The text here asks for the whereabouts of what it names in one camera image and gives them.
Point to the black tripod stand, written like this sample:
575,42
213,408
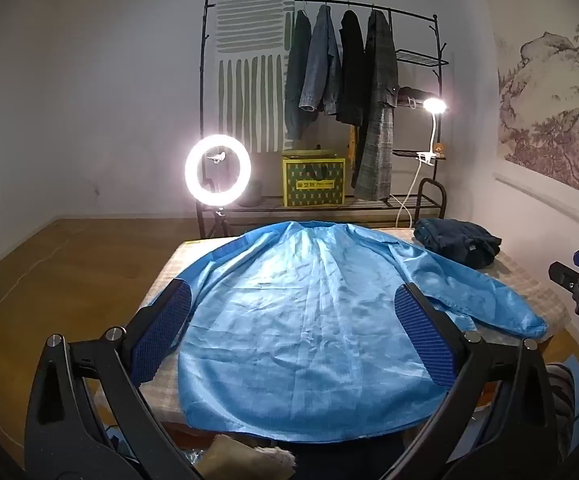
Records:
218,220

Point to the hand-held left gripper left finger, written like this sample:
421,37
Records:
164,330

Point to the white clip lamp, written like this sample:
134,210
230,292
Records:
434,105

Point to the blue denim hanging jacket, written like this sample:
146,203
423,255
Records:
324,60

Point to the striped grey cloth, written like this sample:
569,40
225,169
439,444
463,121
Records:
562,395

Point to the dark teal hanging jacket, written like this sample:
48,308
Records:
297,60

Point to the yellow patterned box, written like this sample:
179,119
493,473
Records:
314,185

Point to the black hanging coat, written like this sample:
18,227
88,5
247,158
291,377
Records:
352,70

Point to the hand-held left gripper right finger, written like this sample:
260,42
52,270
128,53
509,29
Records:
427,335

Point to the small brown figurine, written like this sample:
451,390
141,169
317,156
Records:
439,149

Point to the dark cloth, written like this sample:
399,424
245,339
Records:
412,94

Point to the landscape wall painting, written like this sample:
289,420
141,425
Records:
559,110

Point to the grey plaid hanging coat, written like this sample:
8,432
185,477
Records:
377,135

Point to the light blue striped coat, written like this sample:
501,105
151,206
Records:
294,335

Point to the dark blue folded garment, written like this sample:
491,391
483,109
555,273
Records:
454,240

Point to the green striped wall hanging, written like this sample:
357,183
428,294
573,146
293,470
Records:
249,85

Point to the black metal clothes rack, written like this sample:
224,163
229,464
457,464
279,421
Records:
419,58

